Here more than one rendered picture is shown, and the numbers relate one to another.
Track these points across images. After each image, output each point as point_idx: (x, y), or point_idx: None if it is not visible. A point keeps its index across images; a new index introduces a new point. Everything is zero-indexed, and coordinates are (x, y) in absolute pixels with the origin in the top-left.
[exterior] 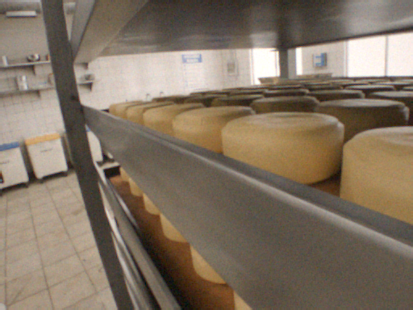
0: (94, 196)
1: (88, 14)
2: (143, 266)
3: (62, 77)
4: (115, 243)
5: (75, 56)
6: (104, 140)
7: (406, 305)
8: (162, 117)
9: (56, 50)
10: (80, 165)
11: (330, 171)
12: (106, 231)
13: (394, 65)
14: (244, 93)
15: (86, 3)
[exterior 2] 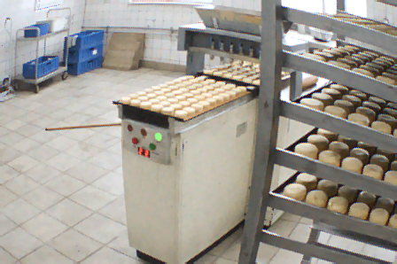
0: (269, 177)
1: (387, 98)
2: (381, 188)
3: (277, 78)
4: (4, 244)
5: (309, 73)
6: (368, 139)
7: None
8: (386, 131)
9: (277, 58)
10: (271, 151)
11: None
12: (265, 207)
13: (332, 7)
14: (374, 108)
15: (387, 95)
